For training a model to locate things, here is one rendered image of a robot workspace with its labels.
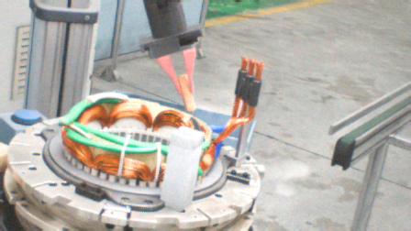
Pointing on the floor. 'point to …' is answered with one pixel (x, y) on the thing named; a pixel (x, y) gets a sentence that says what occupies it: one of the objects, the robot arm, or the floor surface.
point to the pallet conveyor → (375, 131)
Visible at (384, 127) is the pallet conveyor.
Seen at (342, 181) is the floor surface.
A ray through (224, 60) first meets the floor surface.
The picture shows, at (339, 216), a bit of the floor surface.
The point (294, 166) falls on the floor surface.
